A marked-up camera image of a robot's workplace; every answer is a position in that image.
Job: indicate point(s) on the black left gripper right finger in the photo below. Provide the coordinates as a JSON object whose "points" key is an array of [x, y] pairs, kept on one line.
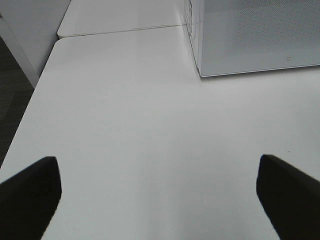
{"points": [[290, 198]]}

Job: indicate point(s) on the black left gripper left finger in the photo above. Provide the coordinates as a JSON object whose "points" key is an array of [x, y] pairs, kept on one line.
{"points": [[29, 199]]}

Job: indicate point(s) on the white microwave oven body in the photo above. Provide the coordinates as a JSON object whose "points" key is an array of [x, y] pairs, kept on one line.
{"points": [[193, 17]]}

